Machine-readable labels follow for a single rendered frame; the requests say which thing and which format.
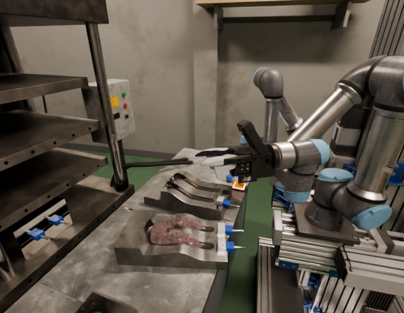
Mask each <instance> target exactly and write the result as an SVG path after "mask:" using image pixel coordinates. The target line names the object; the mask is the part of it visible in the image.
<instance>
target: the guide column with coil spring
mask: <svg viewBox="0 0 404 313"><path fill-rule="evenodd" d="M15 275H16V271H15V269H14V267H13V265H12V263H11V261H10V259H9V257H8V255H7V253H6V251H5V249H4V247H3V245H2V243H1V241H0V279H1V281H3V282H6V281H9V280H11V279H12V278H13V277H15Z"/></svg>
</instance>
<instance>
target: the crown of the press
mask: <svg viewBox="0 0 404 313"><path fill-rule="evenodd" d="M85 23H96V24H109V19H108V11H107V6H106V0H0V26H9V27H30V26H50V25H85Z"/></svg>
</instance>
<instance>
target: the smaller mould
mask: <svg viewBox="0 0 404 313"><path fill-rule="evenodd" d="M96 307H103V308H105V309H106V310H107V311H108V313H137V311H135V310H133V309H131V308H129V307H126V306H123V305H122V304H119V303H117V302H114V301H112V300H110V299H108V298H105V297H103V296H100V295H99V294H96V293H94V292H92V293H91V294H90V295H89V297H88V298H87V299H86V301H85V302H84V303H83V304H82V305H81V306H80V308H79V309H78V310H77V311H76V312H75V313H88V312H89V311H90V310H92V309H94V308H96Z"/></svg>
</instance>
